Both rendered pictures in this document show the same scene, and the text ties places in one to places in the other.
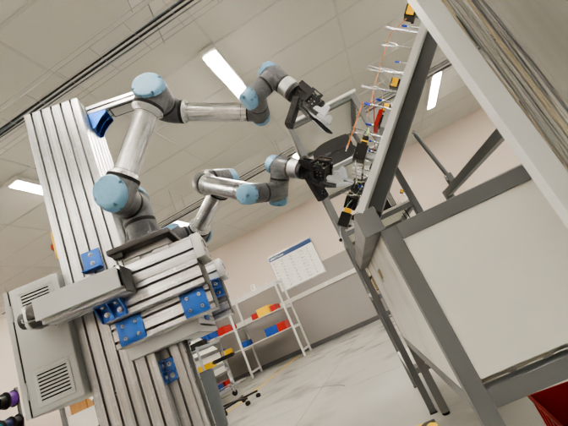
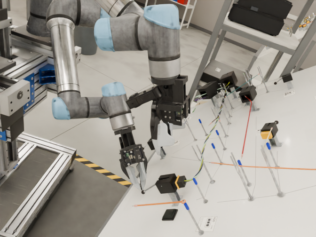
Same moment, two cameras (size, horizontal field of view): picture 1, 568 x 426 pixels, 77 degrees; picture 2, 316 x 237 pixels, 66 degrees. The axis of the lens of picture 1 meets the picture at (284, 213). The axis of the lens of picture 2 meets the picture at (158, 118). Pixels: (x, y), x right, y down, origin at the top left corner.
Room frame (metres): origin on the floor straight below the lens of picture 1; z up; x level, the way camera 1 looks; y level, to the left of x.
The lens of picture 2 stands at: (0.61, -0.30, 1.67)
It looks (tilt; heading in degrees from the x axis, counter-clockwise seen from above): 33 degrees down; 7
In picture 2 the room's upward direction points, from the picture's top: 18 degrees clockwise
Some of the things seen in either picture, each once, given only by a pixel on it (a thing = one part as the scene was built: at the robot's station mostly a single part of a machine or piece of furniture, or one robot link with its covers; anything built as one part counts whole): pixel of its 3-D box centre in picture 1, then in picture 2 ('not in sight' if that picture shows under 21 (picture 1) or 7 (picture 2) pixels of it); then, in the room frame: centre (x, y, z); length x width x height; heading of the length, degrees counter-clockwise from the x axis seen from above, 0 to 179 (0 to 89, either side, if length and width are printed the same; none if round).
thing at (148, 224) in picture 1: (144, 233); not in sight; (1.26, 0.52, 1.21); 0.15 x 0.15 x 0.10
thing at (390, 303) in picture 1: (390, 301); not in sight; (1.75, -0.28, 0.60); 0.55 x 0.02 x 0.39; 175
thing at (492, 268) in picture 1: (469, 269); not in sight; (1.45, -0.55, 0.60); 1.17 x 0.58 x 0.40; 175
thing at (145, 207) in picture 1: (134, 206); not in sight; (1.26, 0.52, 1.33); 0.13 x 0.12 x 0.14; 3
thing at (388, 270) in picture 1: (406, 303); not in sight; (1.20, -0.23, 0.60); 0.55 x 0.03 x 0.39; 175
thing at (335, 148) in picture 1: (333, 159); (259, 9); (2.29, -0.46, 1.56); 0.30 x 0.23 x 0.19; 87
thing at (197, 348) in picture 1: (206, 373); not in sight; (6.42, 2.34, 0.54); 0.99 x 0.50 x 1.08; 171
